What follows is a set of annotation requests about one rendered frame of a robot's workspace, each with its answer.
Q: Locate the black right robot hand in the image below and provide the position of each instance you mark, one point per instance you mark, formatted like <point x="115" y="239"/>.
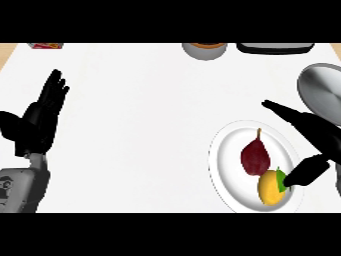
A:
<point x="321" y="131"/>

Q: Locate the grey bowl with brown rim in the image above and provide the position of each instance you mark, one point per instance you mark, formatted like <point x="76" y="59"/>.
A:
<point x="205" y="51"/>

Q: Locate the silver metal pan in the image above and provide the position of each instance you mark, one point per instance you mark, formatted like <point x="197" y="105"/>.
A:
<point x="330" y="93"/>

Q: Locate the red and yellow box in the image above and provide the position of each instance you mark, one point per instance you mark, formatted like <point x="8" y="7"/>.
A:
<point x="47" y="45"/>

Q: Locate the dark red pear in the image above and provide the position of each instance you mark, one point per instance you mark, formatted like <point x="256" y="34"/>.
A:
<point x="255" y="156"/>

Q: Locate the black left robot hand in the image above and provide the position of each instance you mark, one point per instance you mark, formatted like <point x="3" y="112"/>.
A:
<point x="38" y="123"/>

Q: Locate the yellow lemon with green leaf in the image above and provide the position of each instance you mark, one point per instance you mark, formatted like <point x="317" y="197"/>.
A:
<point x="271" y="191"/>

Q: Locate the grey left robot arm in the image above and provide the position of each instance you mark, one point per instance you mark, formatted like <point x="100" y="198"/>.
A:
<point x="16" y="186"/>

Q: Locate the white round plate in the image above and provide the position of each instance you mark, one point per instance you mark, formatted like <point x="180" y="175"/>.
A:
<point x="237" y="160"/>

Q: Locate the black and grey appliance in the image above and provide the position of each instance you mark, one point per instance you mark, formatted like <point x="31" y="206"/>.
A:
<point x="276" y="48"/>

